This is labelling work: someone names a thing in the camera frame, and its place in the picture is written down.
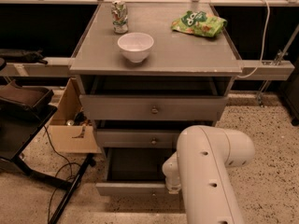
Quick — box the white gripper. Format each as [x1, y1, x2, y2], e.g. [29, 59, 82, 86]
[162, 153, 181, 194]

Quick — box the grey bottom drawer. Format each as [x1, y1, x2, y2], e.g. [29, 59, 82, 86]
[96, 147, 175, 196]

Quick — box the grey drawer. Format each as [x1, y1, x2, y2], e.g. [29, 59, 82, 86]
[80, 95, 227, 121]
[95, 130, 179, 148]
[96, 147, 175, 196]

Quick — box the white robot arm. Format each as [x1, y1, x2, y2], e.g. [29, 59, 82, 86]
[163, 125, 255, 224]

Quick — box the grey middle drawer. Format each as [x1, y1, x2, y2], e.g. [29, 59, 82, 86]
[95, 130, 179, 148]

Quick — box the grey top drawer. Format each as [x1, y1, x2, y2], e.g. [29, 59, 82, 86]
[80, 95, 227, 121]

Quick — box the grey drawer cabinet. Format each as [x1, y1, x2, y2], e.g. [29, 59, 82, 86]
[68, 1, 243, 173]

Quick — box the open cardboard box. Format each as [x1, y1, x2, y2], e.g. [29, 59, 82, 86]
[49, 78, 101, 153]

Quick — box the white ceramic bowl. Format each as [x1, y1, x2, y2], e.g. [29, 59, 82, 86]
[118, 33, 154, 63]

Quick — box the green snack bag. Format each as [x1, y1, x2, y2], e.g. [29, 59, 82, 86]
[171, 10, 227, 38]

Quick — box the black rolling stand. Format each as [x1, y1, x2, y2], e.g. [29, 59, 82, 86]
[0, 80, 95, 224]

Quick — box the green patterned drink can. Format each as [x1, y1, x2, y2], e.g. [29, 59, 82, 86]
[111, 1, 128, 34]

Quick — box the black floor cable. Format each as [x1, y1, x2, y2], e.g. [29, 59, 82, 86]
[42, 124, 82, 224]

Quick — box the metal rail frame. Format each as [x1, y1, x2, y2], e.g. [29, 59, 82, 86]
[1, 0, 299, 77]

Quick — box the white hanging cable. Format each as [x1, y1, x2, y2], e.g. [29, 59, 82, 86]
[235, 0, 271, 79]

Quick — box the black object on rail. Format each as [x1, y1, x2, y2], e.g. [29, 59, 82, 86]
[0, 49, 48, 64]

